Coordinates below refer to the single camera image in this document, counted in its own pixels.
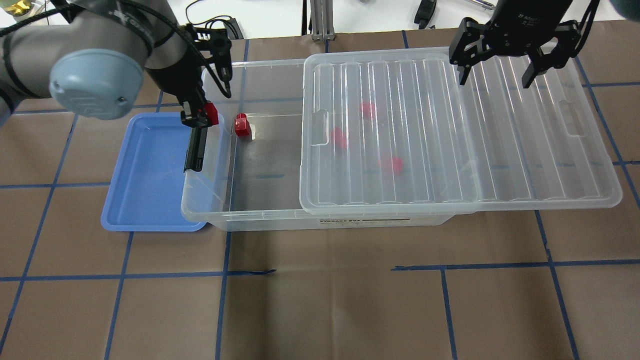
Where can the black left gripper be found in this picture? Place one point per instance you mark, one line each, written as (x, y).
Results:
(174, 80)

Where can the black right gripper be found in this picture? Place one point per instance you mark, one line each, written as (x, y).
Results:
(520, 22)

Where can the red block with knob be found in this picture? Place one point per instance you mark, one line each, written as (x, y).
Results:
(211, 114)

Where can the clear plastic box lid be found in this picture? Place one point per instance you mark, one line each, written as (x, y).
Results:
(488, 145)

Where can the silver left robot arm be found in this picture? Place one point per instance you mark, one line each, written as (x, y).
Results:
(91, 57)

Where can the red block near latch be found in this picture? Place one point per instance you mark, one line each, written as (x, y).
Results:
(242, 125)

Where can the clear plastic storage box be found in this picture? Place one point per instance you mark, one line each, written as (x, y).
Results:
(252, 183)

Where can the blue plastic tray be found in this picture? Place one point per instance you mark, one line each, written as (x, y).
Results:
(146, 189)

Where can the red block under lid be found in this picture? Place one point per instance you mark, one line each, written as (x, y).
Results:
(391, 165)
(368, 110)
(339, 138)

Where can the brown paper table cover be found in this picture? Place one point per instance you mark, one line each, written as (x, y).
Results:
(529, 285)

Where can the black box latch handle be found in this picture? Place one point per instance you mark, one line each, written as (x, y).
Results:
(195, 153)

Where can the aluminium frame post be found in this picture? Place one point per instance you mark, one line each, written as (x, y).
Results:
(322, 20)

